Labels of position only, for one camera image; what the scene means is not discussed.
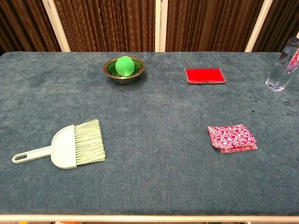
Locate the green ball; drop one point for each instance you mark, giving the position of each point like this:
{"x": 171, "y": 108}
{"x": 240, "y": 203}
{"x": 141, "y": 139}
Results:
{"x": 125, "y": 66}

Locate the brown fabric partition panel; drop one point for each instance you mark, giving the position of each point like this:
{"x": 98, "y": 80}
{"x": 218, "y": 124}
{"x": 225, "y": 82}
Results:
{"x": 210, "y": 23}
{"x": 21, "y": 23}
{"x": 105, "y": 23}
{"x": 280, "y": 18}

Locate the blue fabric table cover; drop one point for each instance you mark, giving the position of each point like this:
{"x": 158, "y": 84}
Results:
{"x": 149, "y": 140}

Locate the pale green hand brush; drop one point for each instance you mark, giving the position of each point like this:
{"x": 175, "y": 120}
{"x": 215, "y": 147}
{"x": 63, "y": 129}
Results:
{"x": 65, "y": 149}

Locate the red ink pad case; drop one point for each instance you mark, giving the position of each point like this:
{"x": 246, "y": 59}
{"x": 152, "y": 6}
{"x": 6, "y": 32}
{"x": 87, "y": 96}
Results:
{"x": 204, "y": 75}

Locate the stainless steel bowl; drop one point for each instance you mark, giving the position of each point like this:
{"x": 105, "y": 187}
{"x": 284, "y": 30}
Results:
{"x": 126, "y": 80}

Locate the clear plastic water bottle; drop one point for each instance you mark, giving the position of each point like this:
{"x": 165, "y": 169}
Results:
{"x": 280, "y": 70}

